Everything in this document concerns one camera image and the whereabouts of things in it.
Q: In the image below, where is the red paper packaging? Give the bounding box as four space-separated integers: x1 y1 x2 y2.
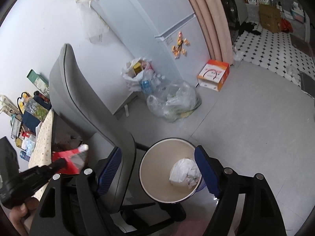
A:
52 144 89 175

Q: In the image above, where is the trash pile in bin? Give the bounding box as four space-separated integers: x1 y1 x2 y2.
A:
169 158 201 189

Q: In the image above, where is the beige round trash bin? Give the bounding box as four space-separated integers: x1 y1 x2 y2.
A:
139 138 202 204

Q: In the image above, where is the clear plastic trash bag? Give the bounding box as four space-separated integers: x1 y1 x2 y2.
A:
146 81 202 122

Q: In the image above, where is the person's left hand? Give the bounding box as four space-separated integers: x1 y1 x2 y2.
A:
9 197 39 235

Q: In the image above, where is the dotted tablecloth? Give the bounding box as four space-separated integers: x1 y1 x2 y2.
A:
23 109 55 231

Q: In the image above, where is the tissue pack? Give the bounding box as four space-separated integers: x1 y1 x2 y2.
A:
21 134 36 157

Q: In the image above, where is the navy tote bag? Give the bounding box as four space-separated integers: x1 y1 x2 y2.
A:
17 91 51 134

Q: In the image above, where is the grey office chair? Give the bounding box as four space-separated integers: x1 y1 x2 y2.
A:
49 44 186 235

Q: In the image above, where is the green white box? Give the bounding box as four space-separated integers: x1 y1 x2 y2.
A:
27 69 50 99

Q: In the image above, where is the white bag with boxes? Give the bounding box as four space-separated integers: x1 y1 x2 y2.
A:
121 58 154 92

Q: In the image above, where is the water bottle pack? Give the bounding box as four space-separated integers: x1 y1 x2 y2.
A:
140 74 171 99

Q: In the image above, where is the orange white cardboard box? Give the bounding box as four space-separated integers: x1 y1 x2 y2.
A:
197 59 230 92

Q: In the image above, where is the plastic bag on fridge hook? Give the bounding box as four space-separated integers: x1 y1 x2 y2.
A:
75 0 109 44

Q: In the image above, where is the brown cardboard box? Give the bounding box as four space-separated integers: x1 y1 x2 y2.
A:
259 4 281 33

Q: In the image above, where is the white refrigerator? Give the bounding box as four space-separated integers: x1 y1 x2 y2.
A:
88 0 217 84

